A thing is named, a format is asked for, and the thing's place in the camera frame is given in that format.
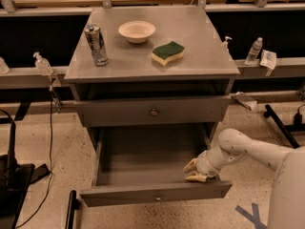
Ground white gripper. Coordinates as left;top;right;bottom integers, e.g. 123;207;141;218
183;152;220;182

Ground grey drawer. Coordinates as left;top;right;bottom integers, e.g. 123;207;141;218
75;96;231;127
80;124;232;206

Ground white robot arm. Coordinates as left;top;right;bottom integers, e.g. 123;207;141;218
183;129;305;229

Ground grey drawer cabinet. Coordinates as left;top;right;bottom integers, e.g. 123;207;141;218
64;5;240;145

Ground grey top drawer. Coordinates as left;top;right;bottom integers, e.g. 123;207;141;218
75;96;231;127

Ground blue tape cross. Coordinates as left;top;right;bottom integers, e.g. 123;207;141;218
235;203;267;229

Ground folded grey cloth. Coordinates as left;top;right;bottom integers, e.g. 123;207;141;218
233;92;257;111

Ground black stand leg right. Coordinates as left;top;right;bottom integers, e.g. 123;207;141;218
264;104;305;149

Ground green yellow sponge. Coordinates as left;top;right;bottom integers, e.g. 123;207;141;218
152;41;185;66

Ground small pump bottle right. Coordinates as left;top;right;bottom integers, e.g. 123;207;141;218
222;36;233;51

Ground black bar bottom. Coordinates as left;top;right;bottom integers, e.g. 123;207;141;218
65;190;80;229

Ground white paper packet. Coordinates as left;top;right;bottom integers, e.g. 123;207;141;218
259;50;277;76

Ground clear water bottle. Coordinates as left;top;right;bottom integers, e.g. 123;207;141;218
245;37;263;65

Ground white bowl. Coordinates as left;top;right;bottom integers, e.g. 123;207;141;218
118;21;155;44

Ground silver drink can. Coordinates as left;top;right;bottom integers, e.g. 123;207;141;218
84;24;108;66

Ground black stand base left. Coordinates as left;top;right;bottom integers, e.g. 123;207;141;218
0;110;51;229

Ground clear pump bottle left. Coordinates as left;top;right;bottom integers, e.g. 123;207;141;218
33;52;53;76

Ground clear bottle far left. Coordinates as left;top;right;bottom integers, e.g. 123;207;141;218
0;57;10;74

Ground black cable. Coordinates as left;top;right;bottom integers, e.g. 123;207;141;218
14;85;55;229

